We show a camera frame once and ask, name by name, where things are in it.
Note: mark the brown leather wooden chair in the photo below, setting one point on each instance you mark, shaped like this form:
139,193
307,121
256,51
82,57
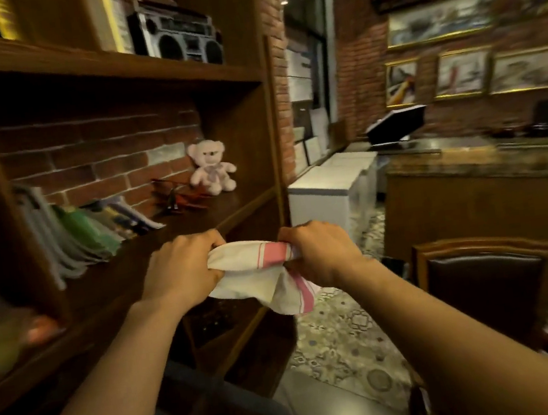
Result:
494,297

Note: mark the person's left hand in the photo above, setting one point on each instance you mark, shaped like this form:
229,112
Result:
179,271

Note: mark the wide gold framed painting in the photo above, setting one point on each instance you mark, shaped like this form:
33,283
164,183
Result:
528,69

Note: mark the black cash register monitor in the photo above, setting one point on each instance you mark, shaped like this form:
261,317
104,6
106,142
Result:
396,124

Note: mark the dark metal chair frame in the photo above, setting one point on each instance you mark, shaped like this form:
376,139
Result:
229,409

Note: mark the medium gold framed painting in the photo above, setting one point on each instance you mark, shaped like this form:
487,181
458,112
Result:
462,73

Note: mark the white chest freezer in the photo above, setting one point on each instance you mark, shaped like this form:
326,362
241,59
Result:
332,192

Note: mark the window with paper notices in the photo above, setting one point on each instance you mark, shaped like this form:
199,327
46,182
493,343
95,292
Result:
308,61

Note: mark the person's right fingers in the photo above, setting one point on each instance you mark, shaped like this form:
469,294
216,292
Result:
291,242

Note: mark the white cloth with pink stripes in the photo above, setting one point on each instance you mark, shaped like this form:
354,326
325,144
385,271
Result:
257,271

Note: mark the wooden counter with stone top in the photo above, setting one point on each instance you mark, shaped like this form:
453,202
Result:
492,198

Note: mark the person's left fingers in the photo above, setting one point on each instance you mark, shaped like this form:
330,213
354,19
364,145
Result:
214,244

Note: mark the black and silver boombox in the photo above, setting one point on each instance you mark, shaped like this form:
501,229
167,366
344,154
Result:
176,35

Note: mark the person's left forearm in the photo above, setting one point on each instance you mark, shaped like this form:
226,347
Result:
102,395

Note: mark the person's right forearm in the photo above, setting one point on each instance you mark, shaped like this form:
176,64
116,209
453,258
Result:
469,340

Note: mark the person's right hand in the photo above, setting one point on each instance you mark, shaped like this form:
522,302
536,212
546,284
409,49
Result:
324,253

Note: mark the small gold framed painting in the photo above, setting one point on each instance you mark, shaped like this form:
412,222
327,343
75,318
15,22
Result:
401,83

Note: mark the red toy airplane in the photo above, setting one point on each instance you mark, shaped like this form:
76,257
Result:
178,196

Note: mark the wooden bookshelf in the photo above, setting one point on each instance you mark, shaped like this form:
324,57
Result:
102,186

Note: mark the row of leaning books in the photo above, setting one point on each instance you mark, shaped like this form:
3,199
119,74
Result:
77,229

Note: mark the pink teddy bear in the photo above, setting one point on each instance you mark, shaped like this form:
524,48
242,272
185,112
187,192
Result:
211,167

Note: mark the large gold framed painting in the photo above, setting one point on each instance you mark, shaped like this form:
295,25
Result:
442,19

